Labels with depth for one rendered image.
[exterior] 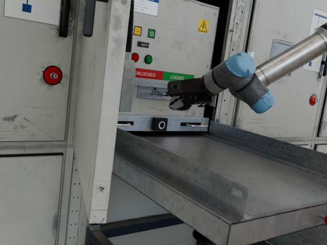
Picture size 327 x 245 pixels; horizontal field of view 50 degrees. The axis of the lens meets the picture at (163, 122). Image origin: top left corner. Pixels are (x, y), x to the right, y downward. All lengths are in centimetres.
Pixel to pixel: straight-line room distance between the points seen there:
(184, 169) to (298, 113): 122
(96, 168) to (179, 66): 90
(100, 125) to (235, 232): 33
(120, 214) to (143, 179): 49
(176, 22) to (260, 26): 42
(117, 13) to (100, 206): 32
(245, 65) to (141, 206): 71
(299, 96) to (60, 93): 124
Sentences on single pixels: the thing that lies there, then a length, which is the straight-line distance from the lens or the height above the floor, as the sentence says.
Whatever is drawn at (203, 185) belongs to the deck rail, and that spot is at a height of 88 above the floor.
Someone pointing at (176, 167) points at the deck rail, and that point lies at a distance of 85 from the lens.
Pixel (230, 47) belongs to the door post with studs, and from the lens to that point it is 156.
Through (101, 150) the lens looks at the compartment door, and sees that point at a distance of 59.
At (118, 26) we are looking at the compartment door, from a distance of 57.
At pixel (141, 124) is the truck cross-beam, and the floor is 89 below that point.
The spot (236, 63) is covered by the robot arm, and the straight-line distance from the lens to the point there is 101.
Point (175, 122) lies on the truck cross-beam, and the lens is 145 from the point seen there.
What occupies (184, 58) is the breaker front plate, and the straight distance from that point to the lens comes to 145.
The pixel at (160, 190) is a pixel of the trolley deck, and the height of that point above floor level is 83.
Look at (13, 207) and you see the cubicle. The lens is 121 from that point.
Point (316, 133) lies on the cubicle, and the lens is 219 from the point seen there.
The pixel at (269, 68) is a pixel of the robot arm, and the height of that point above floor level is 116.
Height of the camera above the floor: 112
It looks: 9 degrees down
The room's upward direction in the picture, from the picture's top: 7 degrees clockwise
